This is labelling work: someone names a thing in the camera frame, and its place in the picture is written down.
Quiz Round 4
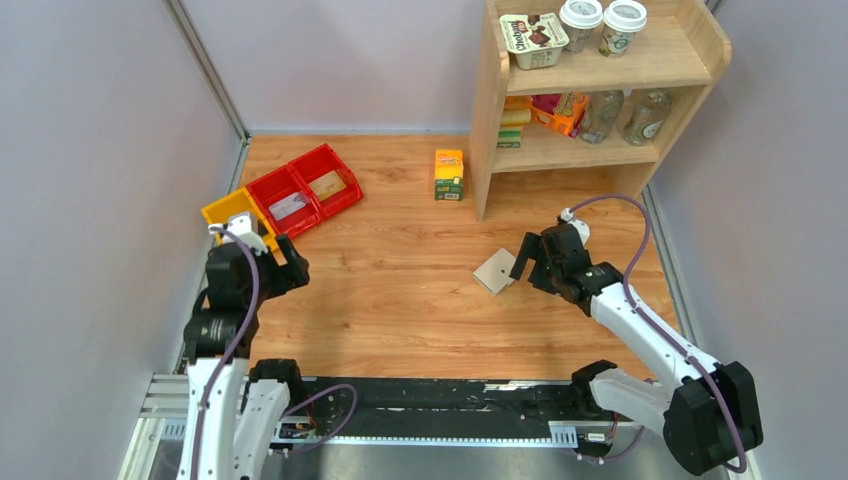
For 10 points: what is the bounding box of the grey translucent card holder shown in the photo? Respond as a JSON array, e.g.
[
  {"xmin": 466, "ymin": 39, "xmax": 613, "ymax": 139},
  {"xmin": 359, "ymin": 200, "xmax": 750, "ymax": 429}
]
[{"xmin": 473, "ymin": 248, "xmax": 516, "ymax": 296}]

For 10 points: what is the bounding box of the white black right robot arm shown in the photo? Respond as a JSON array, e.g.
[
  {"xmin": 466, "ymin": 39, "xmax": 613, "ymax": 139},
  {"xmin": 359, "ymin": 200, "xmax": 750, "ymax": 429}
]
[{"xmin": 510, "ymin": 221, "xmax": 764, "ymax": 475}]

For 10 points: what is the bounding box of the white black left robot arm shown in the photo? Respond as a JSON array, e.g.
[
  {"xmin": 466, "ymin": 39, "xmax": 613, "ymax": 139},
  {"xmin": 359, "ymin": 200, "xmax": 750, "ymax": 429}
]
[{"xmin": 177, "ymin": 233, "xmax": 310, "ymax": 479}]

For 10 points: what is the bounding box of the silver credit card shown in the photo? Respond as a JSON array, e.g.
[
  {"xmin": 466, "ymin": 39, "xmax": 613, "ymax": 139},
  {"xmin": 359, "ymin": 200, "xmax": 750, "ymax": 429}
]
[{"xmin": 268, "ymin": 192, "xmax": 309, "ymax": 221}]

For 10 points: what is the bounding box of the gold credit card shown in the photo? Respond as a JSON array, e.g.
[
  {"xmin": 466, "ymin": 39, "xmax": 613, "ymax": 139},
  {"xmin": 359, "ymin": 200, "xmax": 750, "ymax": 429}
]
[{"xmin": 309, "ymin": 170, "xmax": 347, "ymax": 201}]

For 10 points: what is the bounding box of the yellow plastic bin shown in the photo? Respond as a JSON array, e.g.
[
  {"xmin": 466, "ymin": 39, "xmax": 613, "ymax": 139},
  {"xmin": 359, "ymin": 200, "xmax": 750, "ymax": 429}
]
[{"xmin": 201, "ymin": 187, "xmax": 279, "ymax": 252}]

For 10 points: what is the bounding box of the yellow green juice carton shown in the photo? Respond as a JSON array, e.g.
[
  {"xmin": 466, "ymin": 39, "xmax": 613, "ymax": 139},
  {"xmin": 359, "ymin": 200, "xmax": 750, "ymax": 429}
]
[{"xmin": 434, "ymin": 149, "xmax": 464, "ymax": 201}]

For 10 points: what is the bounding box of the red middle plastic bin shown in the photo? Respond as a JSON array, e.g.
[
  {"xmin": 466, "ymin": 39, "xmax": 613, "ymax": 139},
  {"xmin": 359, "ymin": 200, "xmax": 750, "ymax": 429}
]
[{"xmin": 247, "ymin": 166, "xmax": 321, "ymax": 238}]

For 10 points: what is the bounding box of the red plastic bin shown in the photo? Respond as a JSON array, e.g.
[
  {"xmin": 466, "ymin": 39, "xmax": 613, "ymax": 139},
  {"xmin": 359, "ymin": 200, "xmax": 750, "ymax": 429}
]
[
  {"xmin": 289, "ymin": 144, "xmax": 364, "ymax": 218},
  {"xmin": 247, "ymin": 166, "xmax": 321, "ymax": 238}
]

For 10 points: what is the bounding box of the yellow green sponge stack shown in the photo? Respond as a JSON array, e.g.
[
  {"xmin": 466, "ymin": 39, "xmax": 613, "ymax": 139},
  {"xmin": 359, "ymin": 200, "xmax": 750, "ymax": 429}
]
[{"xmin": 496, "ymin": 95, "xmax": 532, "ymax": 148}]

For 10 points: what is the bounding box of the orange snack box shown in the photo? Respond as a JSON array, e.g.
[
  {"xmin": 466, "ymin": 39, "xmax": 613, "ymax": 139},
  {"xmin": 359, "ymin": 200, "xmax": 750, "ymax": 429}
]
[{"xmin": 531, "ymin": 92, "xmax": 589, "ymax": 138}]

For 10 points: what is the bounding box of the left clear plastic bottle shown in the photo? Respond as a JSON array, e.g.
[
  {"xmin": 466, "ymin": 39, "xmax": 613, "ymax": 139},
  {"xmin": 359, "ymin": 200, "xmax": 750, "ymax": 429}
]
[{"xmin": 578, "ymin": 90, "xmax": 625, "ymax": 144}]

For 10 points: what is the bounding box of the clear plastic bottle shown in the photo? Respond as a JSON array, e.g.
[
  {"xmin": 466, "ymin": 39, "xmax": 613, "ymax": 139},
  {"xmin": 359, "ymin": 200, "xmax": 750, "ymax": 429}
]
[
  {"xmin": 622, "ymin": 88, "xmax": 673, "ymax": 146},
  {"xmin": 578, "ymin": 90, "xmax": 625, "ymax": 144}
]

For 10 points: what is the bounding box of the red far plastic bin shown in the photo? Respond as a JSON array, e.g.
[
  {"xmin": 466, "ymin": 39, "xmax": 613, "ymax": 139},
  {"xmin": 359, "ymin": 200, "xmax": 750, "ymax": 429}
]
[{"xmin": 289, "ymin": 144, "xmax": 364, "ymax": 218}]

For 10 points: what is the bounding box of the right clear plastic bottle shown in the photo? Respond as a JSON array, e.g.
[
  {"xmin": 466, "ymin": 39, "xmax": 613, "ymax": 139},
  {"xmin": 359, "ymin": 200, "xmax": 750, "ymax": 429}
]
[{"xmin": 622, "ymin": 88, "xmax": 673, "ymax": 146}]

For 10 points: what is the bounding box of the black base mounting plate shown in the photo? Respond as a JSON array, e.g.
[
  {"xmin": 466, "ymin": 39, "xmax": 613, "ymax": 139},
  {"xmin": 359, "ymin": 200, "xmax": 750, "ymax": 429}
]
[{"xmin": 287, "ymin": 376, "xmax": 623, "ymax": 440}]

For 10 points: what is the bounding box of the Chobani yogurt cup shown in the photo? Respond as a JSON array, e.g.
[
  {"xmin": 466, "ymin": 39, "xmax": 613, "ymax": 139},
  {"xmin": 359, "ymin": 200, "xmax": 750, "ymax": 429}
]
[{"xmin": 499, "ymin": 13, "xmax": 570, "ymax": 70}]

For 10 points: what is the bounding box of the left white-lidded paper cup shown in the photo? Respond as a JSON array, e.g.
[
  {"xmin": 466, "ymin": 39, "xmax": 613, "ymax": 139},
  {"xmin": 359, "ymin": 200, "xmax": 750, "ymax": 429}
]
[{"xmin": 558, "ymin": 0, "xmax": 603, "ymax": 53}]

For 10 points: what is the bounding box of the white-lidded paper cup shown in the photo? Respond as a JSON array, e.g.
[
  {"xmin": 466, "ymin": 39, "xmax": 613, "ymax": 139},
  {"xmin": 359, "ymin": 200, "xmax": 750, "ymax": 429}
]
[
  {"xmin": 558, "ymin": 0, "xmax": 603, "ymax": 53},
  {"xmin": 598, "ymin": 0, "xmax": 648, "ymax": 58}
]

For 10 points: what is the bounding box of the right white-lidded paper cup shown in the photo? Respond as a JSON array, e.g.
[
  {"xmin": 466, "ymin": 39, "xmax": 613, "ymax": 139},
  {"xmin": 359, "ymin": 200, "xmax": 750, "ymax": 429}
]
[{"xmin": 598, "ymin": 0, "xmax": 648, "ymax": 58}]

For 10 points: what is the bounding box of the wooden shelf unit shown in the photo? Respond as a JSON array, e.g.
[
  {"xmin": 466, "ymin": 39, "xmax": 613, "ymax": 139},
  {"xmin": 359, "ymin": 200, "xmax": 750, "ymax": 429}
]
[{"xmin": 466, "ymin": 1, "xmax": 733, "ymax": 220}]

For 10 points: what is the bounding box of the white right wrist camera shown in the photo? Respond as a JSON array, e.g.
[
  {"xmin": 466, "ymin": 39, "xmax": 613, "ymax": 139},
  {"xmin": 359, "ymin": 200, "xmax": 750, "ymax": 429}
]
[{"xmin": 558, "ymin": 208, "xmax": 591, "ymax": 246}]

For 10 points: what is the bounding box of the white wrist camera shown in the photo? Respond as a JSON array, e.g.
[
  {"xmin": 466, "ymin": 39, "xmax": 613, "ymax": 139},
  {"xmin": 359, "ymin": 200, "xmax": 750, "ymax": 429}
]
[
  {"xmin": 207, "ymin": 211, "xmax": 270, "ymax": 254},
  {"xmin": 558, "ymin": 208, "xmax": 591, "ymax": 246}
]

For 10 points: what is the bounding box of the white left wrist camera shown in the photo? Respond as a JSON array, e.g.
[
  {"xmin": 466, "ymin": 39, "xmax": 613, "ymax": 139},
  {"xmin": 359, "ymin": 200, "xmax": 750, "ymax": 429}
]
[{"xmin": 207, "ymin": 211, "xmax": 270, "ymax": 254}]

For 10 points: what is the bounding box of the aluminium frame rail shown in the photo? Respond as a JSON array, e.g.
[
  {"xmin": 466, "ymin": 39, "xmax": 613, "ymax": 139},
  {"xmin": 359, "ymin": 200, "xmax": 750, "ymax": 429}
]
[{"xmin": 119, "ymin": 374, "xmax": 763, "ymax": 480}]

